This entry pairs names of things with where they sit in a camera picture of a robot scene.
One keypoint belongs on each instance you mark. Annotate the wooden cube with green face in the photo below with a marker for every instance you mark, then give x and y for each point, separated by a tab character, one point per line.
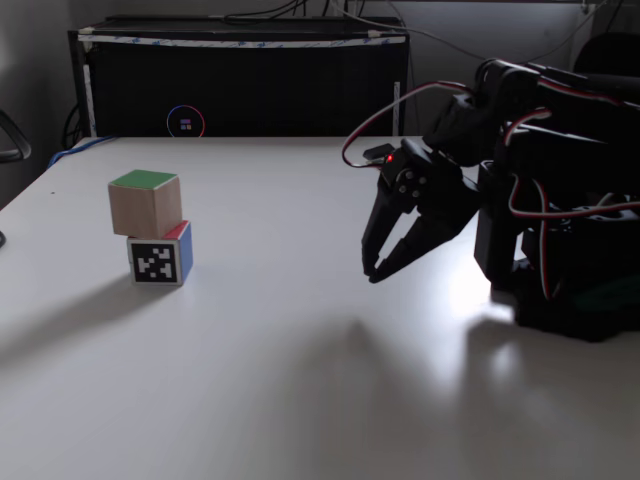
145	210

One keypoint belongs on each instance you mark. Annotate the marker cube red blue faces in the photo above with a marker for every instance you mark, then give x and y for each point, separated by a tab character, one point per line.
155	262

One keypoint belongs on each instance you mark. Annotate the black computer case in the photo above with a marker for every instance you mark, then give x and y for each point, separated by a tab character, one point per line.
250	90

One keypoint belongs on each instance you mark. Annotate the black chair backrest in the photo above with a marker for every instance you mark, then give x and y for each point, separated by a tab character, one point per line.
610	55

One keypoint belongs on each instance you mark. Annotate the black chair armrest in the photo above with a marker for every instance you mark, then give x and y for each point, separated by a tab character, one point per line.
22	142

